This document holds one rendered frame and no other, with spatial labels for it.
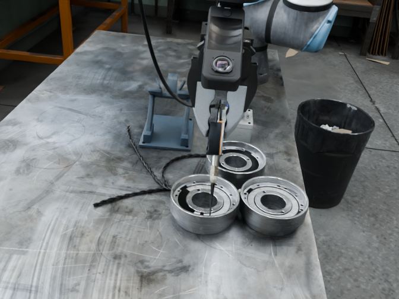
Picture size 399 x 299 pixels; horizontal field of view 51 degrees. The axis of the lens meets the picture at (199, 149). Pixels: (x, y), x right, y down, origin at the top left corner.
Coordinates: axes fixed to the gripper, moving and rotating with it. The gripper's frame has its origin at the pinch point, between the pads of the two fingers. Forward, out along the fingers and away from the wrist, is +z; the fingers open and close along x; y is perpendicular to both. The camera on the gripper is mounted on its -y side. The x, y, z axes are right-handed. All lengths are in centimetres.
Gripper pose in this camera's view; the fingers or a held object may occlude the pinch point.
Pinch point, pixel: (216, 131)
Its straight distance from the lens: 61.9
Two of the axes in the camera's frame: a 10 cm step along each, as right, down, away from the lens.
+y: 0.4, -5.3, 8.5
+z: -0.9, 8.4, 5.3
